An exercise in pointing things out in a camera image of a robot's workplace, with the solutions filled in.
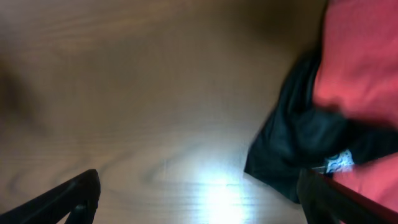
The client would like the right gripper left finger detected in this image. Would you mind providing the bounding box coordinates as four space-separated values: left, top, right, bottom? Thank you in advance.
1 169 101 224

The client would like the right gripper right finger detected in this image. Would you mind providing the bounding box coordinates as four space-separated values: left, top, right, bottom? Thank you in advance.
297 169 397 224

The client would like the black garment with logo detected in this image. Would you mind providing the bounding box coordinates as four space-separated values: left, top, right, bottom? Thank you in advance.
244 50 397 203

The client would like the red garment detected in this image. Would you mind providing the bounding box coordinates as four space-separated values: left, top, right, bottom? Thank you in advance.
313 0 397 210

